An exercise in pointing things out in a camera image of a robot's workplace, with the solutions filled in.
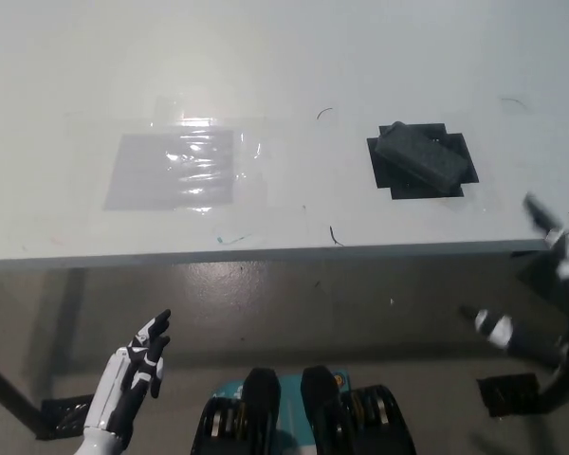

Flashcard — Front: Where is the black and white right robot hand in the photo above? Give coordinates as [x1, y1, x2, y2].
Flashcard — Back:
[458, 191, 569, 418]

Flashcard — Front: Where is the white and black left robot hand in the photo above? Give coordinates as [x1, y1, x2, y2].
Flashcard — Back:
[83, 308, 173, 438]

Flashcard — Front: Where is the dark grey whiteboard eraser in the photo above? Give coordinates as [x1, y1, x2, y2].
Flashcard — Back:
[374, 120, 467, 194]

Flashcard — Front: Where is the black and teal robot torso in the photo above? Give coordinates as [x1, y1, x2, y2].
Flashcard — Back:
[189, 364, 421, 455]

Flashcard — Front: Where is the black tape marked spot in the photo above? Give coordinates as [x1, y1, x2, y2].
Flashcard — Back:
[365, 121, 480, 201]

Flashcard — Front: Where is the black table foot plate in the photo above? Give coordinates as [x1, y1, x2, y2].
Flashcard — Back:
[476, 373, 551, 418]
[40, 392, 97, 440]

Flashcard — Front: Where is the black diagonal table leg bar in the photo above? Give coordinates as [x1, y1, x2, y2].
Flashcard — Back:
[0, 353, 47, 428]

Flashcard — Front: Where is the grey paper sheet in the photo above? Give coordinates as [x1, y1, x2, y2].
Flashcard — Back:
[103, 130, 236, 212]

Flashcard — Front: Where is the clear plastic film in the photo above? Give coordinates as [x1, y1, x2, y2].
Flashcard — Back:
[64, 97, 274, 217]

